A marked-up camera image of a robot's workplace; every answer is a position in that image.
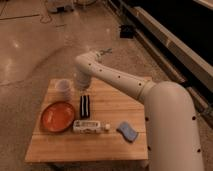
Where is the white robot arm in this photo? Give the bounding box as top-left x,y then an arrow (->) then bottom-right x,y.
75,51 -> 205,171

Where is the white ceramic cup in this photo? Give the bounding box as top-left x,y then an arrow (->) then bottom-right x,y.
55,79 -> 71,100

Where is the black white striped block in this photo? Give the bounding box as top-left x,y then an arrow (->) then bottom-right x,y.
80,95 -> 90,118

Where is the wooden folding table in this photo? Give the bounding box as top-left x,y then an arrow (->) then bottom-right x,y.
25,79 -> 148,163

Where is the white labelled bottle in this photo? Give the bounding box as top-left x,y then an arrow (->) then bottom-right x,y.
73,120 -> 111,133

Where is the blue sponge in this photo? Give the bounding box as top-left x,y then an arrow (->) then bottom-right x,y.
116,122 -> 138,143

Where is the black box on floor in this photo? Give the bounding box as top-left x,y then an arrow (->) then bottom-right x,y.
120,25 -> 134,38

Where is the orange plate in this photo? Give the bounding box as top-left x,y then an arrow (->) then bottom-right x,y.
40,101 -> 75,133

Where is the grey device on floor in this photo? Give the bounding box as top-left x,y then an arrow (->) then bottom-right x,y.
46,0 -> 74,13

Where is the floor cable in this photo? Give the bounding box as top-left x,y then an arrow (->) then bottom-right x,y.
39,0 -> 54,25

